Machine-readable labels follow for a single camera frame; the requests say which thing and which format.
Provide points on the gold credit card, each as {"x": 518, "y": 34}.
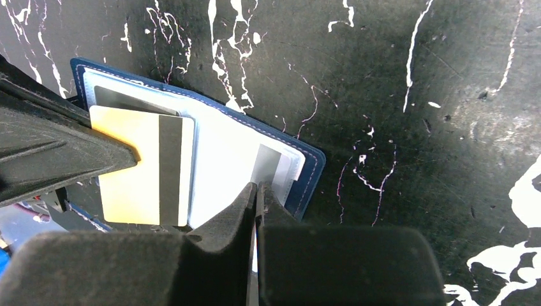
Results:
{"x": 157, "y": 190}

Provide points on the white VIP card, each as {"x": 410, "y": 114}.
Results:
{"x": 280, "y": 166}

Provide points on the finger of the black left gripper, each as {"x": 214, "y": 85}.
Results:
{"x": 47, "y": 142}

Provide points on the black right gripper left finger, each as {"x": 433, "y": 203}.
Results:
{"x": 209, "y": 265}

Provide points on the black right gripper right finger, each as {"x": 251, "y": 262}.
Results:
{"x": 300, "y": 264}

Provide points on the blue leather card holder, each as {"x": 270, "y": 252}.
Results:
{"x": 225, "y": 143}

